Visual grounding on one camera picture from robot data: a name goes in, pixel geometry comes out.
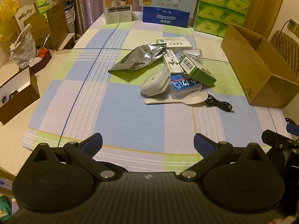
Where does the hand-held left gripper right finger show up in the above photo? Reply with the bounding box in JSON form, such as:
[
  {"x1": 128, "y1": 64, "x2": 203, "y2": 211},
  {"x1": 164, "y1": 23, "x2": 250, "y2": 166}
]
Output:
[{"x1": 179, "y1": 133, "x2": 269, "y2": 180}]

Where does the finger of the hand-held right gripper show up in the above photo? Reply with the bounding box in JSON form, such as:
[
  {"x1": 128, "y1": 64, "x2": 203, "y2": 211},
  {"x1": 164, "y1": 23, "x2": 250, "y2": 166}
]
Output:
[
  {"x1": 261, "y1": 129, "x2": 291, "y2": 151},
  {"x1": 285, "y1": 119, "x2": 299, "y2": 136}
]

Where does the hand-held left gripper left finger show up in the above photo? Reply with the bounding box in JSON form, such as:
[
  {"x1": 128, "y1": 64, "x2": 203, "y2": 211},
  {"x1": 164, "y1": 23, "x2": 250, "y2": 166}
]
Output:
[{"x1": 30, "y1": 133, "x2": 117, "y2": 180}]

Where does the black cable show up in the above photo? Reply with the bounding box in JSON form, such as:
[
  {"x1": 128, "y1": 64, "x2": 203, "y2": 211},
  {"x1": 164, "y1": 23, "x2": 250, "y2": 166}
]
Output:
[{"x1": 205, "y1": 94, "x2": 235, "y2": 114}]

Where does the white spoon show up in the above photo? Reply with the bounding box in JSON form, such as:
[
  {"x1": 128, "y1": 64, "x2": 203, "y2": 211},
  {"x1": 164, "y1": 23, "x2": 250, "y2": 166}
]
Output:
[{"x1": 144, "y1": 92, "x2": 209, "y2": 105}]

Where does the blue clear plastic box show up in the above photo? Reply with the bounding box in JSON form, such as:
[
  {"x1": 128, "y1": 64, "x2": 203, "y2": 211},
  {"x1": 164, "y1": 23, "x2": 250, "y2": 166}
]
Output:
[{"x1": 169, "y1": 74, "x2": 202, "y2": 100}]

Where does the large cardboard box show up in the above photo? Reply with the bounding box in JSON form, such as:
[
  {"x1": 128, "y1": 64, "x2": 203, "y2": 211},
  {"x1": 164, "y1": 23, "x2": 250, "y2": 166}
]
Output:
[{"x1": 221, "y1": 23, "x2": 299, "y2": 109}]

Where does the green white medicine box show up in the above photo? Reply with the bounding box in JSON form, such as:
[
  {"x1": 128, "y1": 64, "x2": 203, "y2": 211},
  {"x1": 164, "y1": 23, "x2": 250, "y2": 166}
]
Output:
[{"x1": 179, "y1": 54, "x2": 217, "y2": 87}]

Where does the white square lidded container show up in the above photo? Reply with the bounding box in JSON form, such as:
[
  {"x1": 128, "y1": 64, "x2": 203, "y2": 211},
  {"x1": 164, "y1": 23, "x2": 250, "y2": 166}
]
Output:
[{"x1": 141, "y1": 71, "x2": 170, "y2": 98}]

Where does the white green ointment box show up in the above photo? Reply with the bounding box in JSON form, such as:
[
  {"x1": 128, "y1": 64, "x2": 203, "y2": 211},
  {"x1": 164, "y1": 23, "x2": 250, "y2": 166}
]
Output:
[{"x1": 163, "y1": 50, "x2": 184, "y2": 73}]

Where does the silver foil bag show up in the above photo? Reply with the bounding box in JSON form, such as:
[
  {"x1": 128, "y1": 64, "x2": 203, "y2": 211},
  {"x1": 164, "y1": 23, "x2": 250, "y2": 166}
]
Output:
[{"x1": 107, "y1": 44, "x2": 167, "y2": 71}]

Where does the white blue medicine box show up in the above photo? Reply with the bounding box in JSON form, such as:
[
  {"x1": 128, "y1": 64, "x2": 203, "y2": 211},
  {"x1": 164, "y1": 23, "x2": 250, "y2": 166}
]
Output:
[{"x1": 156, "y1": 37, "x2": 193, "y2": 51}]

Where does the checked cloth desktop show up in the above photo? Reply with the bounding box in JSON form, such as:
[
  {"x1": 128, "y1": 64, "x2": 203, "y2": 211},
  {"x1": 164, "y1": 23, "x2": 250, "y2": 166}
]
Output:
[{"x1": 0, "y1": 10, "x2": 295, "y2": 171}]

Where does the brown open box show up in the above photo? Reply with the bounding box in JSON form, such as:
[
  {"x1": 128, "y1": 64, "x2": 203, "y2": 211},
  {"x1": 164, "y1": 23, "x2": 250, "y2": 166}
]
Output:
[{"x1": 0, "y1": 66, "x2": 41, "y2": 125}]

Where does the quilted chair back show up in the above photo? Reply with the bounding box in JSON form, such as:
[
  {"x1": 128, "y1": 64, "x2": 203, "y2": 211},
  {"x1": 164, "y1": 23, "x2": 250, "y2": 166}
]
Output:
[{"x1": 268, "y1": 29, "x2": 299, "y2": 75}]

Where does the small brown labelled box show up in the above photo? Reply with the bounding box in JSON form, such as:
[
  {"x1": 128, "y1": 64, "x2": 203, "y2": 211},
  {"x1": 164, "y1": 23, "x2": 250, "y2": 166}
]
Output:
[{"x1": 0, "y1": 167, "x2": 16, "y2": 195}]

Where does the dark red box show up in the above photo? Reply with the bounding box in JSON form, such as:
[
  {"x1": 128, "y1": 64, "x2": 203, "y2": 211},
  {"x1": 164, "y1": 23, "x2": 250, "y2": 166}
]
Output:
[{"x1": 30, "y1": 47, "x2": 52, "y2": 73}]

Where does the green printed box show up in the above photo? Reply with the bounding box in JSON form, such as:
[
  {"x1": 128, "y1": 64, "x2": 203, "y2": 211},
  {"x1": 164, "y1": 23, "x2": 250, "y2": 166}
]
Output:
[{"x1": 0, "y1": 192, "x2": 13, "y2": 223}]

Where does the clear plastic bag at left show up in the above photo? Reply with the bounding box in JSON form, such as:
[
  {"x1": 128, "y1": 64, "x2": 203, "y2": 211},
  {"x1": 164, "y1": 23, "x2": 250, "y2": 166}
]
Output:
[{"x1": 9, "y1": 24, "x2": 39, "y2": 69}]

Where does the tall brown cardboard box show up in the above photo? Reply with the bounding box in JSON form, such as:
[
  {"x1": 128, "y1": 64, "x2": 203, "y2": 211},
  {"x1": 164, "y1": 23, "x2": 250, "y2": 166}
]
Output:
[{"x1": 45, "y1": 1, "x2": 70, "y2": 50}]

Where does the white bucket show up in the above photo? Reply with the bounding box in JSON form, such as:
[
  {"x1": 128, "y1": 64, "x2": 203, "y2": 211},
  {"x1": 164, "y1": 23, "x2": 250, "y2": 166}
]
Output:
[{"x1": 64, "y1": 0, "x2": 77, "y2": 36}]

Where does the wooden door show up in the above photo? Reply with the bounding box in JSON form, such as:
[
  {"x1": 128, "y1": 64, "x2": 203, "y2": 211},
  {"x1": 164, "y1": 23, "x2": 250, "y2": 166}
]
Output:
[{"x1": 228, "y1": 0, "x2": 288, "y2": 38}]

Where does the brown cardboard box with flap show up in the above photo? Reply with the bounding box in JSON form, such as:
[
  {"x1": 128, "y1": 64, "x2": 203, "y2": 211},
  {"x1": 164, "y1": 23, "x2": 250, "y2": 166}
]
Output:
[{"x1": 23, "y1": 14, "x2": 51, "y2": 49}]

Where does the dark blue milk carton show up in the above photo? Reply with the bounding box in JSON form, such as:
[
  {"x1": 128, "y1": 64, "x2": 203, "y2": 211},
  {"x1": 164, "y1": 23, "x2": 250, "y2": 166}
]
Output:
[{"x1": 142, "y1": 6, "x2": 196, "y2": 29}]

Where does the stack of green tissue packs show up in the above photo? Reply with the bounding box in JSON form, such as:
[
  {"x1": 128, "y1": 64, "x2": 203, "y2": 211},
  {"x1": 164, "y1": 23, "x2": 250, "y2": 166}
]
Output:
[{"x1": 193, "y1": 0, "x2": 250, "y2": 38}]

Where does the beige product box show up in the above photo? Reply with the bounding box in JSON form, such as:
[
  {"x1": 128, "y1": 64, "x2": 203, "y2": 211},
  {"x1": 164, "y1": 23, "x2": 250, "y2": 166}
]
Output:
[{"x1": 103, "y1": 0, "x2": 134, "y2": 25}]

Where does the beige curtain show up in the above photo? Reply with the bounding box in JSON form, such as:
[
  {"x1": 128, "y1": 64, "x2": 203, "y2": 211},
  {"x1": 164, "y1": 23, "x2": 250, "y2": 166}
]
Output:
[{"x1": 43, "y1": 0, "x2": 143, "y2": 36}]

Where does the small green tissue pack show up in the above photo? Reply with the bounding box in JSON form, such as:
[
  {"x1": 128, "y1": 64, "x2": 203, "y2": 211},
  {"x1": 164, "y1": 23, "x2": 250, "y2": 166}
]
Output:
[{"x1": 36, "y1": 0, "x2": 59, "y2": 14}]

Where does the white chair back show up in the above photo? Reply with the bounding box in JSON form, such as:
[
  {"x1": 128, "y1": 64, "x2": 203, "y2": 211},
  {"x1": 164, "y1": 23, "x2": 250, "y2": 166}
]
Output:
[{"x1": 11, "y1": 3, "x2": 39, "y2": 29}]

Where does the yellow plastic bag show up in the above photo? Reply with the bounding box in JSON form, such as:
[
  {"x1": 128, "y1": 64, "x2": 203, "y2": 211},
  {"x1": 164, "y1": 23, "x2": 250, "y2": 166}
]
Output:
[{"x1": 0, "y1": 0, "x2": 21, "y2": 42}]

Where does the wall outlet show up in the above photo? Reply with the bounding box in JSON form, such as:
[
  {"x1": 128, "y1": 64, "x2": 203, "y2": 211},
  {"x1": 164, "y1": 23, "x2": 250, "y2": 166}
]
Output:
[{"x1": 289, "y1": 19, "x2": 299, "y2": 33}]

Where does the thin charger cable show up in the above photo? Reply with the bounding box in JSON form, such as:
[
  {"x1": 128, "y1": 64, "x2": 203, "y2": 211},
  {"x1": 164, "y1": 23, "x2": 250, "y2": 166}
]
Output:
[{"x1": 278, "y1": 20, "x2": 292, "y2": 36}]

